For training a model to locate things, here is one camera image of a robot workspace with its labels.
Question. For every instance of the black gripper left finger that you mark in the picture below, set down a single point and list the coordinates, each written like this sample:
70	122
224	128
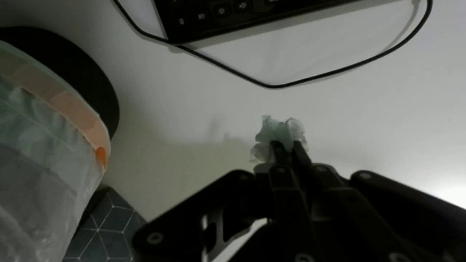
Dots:
281	174

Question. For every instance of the patterned grey tissue box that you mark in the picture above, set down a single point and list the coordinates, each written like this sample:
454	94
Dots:
105	230

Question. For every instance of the white tissue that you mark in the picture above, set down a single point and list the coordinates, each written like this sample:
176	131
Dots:
286	131

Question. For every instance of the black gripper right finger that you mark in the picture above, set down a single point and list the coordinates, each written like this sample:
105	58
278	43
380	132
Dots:
304	167

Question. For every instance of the black bin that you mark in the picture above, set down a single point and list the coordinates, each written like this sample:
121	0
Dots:
70	62

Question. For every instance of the translucent white bin liner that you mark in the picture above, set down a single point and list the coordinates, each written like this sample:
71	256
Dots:
54	150

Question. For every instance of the black computer keyboard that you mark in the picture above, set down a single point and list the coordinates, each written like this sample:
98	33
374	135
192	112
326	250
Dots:
187	20

